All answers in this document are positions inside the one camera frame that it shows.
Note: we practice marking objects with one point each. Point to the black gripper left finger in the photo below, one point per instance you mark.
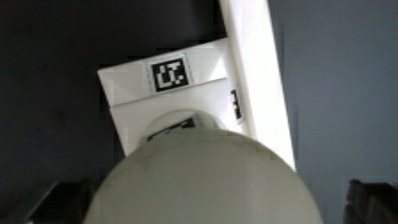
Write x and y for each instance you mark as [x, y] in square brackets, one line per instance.
[56, 204]

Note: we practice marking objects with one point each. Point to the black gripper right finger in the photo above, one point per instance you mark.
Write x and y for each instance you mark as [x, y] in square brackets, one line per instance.
[372, 203]

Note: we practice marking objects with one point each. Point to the white lamp bulb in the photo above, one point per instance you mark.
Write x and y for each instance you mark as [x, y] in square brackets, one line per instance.
[204, 177]

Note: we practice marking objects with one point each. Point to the white lamp base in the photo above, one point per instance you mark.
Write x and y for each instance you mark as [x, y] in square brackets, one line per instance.
[175, 92]

